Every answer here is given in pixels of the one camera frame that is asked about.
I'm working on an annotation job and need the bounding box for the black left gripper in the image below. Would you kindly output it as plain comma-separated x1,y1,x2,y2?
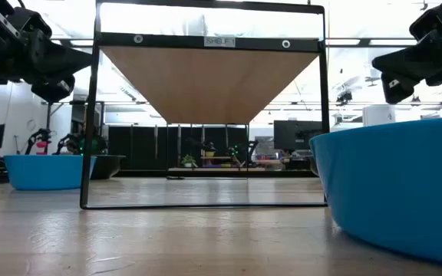
0,0,94,104

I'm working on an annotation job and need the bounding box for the blue mini bowl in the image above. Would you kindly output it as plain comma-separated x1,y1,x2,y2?
4,154,97,192
308,115,442,268

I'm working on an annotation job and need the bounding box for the white box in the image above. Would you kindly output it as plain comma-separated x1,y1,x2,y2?
362,104,397,127

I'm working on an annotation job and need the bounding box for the person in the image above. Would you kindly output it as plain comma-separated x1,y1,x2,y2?
65,122,109,156

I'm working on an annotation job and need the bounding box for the small green potted plant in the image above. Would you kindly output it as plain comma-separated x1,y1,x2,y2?
181,154,198,169

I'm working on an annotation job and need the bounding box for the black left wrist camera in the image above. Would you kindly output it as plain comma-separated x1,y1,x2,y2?
8,6,53,39

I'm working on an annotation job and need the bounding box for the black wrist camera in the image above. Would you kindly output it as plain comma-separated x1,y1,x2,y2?
8,6,53,39
408,3,442,41

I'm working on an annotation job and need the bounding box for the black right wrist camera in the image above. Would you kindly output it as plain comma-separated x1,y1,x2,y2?
408,3,442,41

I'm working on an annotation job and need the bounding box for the black partition wall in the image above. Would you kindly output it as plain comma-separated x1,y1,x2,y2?
107,124,249,173

